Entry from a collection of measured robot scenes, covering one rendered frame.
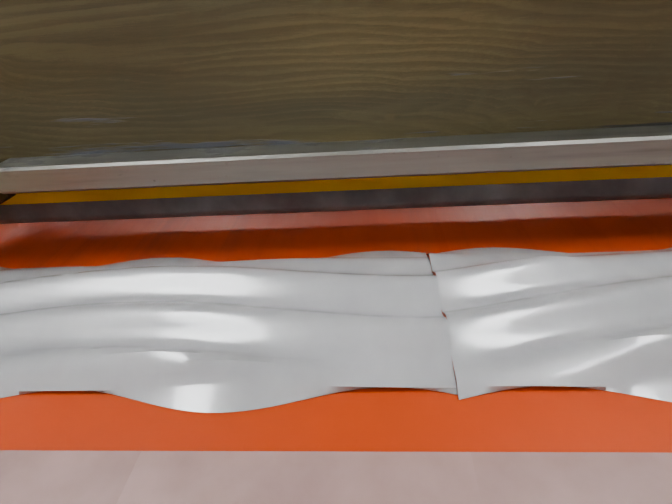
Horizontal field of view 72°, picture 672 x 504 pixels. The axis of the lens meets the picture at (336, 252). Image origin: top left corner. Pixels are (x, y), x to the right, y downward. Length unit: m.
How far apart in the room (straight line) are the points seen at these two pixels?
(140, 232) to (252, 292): 0.09
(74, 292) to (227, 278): 0.05
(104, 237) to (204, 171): 0.07
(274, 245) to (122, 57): 0.09
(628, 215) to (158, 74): 0.19
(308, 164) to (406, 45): 0.05
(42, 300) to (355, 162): 0.12
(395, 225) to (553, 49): 0.09
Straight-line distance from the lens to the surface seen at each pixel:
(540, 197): 0.21
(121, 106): 0.20
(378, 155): 0.17
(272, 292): 0.15
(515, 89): 0.18
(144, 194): 0.22
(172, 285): 0.17
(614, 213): 0.23
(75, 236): 0.24
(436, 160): 0.17
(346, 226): 0.20
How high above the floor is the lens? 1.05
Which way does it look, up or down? 30 degrees down
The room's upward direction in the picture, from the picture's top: 4 degrees counter-clockwise
